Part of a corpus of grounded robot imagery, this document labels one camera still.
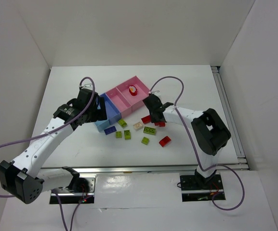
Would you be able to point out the dark blue container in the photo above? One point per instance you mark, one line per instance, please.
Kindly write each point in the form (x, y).
(112, 112)

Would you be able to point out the large pink container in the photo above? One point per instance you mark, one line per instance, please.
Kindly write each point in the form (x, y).
(143, 91)

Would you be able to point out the red 2x4 lego brick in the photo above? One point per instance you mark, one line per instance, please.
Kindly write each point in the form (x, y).
(146, 119)

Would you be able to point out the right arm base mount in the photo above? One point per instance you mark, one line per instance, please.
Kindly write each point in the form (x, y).
(191, 191)

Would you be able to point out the green 2x4 lego brick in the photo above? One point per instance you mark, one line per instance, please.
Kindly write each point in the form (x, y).
(149, 131)

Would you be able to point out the front aluminium rail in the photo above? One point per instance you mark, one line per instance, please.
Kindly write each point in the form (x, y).
(180, 168)

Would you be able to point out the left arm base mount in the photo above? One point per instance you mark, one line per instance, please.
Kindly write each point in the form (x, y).
(83, 190)

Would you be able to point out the green curved lego upside-down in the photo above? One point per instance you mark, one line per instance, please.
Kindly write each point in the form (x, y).
(127, 134)

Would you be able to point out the red lego with side studs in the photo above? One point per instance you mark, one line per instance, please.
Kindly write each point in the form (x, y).
(160, 124)

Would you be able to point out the purple 2x4 lego brick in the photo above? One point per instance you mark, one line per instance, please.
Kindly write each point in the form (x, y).
(110, 130)

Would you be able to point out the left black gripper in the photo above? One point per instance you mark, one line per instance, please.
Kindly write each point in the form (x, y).
(100, 109)

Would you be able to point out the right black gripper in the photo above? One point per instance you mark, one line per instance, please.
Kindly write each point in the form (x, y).
(154, 111)

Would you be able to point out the red curved decorated lego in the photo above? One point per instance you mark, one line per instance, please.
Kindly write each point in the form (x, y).
(133, 90)

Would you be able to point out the right side aluminium rail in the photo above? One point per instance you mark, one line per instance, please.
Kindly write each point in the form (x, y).
(229, 116)

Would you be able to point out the green lego near blue box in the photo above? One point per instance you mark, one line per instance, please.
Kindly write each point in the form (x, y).
(122, 123)

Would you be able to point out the green 2x2 lego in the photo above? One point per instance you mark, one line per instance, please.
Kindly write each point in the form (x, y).
(118, 134)
(145, 140)

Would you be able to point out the light blue container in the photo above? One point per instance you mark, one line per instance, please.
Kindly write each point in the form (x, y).
(101, 125)

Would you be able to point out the narrow pink container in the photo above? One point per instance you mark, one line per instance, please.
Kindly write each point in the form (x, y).
(120, 102)

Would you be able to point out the white lego brick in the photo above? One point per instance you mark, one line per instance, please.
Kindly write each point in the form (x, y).
(137, 126)

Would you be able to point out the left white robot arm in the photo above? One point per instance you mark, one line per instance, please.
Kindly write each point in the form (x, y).
(22, 177)

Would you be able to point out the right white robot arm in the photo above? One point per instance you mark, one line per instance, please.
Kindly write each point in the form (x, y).
(207, 133)

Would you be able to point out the aluminium rail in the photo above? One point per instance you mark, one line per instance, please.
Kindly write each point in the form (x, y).
(180, 168)
(229, 116)

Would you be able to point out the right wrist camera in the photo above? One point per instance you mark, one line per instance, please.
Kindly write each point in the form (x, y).
(156, 92)

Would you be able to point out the red curved lego brick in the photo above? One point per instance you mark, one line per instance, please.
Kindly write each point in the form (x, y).
(165, 141)

